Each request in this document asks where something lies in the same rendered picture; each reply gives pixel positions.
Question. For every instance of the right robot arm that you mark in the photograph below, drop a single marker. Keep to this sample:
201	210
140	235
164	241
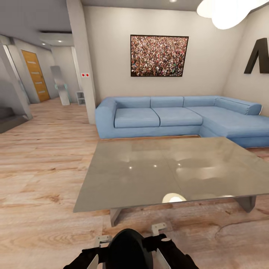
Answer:
168	254

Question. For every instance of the decorative sign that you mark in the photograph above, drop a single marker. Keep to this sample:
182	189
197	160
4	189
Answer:
260	50

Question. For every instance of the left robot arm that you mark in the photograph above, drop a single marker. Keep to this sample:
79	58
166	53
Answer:
91	257

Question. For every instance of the stairs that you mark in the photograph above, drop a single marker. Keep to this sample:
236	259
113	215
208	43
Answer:
8	120

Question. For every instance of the picture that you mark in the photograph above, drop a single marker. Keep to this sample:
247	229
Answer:
157	55

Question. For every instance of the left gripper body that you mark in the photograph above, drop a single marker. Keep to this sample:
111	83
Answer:
103	254

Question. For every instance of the cauldron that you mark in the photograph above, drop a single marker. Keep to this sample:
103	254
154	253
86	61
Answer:
128	252

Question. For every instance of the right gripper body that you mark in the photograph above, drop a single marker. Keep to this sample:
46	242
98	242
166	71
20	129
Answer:
150	242

